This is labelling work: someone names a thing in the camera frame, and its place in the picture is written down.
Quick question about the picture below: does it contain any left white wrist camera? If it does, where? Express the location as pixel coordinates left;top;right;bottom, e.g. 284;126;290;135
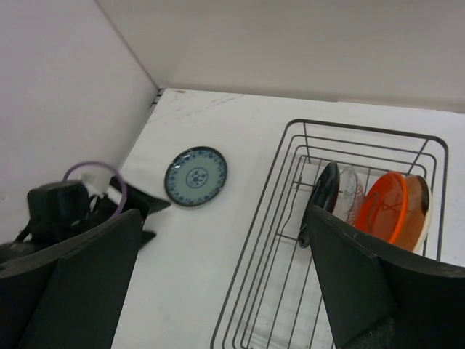
81;173;122;205

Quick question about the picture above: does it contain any blue floral plate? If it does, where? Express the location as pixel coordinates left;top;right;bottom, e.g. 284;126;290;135
163;145;227;208

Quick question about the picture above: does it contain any orange plate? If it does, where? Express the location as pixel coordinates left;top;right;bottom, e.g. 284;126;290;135
355;172;408;244

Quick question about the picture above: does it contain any cream patterned plate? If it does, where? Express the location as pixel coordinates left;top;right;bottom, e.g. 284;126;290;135
394;175;433;254

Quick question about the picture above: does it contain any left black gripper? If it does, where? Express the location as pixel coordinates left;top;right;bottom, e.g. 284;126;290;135
1;177;171;348

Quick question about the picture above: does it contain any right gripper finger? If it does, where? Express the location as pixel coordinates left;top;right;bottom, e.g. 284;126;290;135
308;206;464;348

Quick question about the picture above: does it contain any black plate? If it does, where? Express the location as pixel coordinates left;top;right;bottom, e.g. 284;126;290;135
297;161;340;248

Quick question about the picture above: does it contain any clear glass plate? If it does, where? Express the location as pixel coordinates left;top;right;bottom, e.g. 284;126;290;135
333;166;365;225

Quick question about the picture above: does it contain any dark wire dish rack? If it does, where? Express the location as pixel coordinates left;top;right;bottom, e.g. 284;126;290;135
210;119;449;348

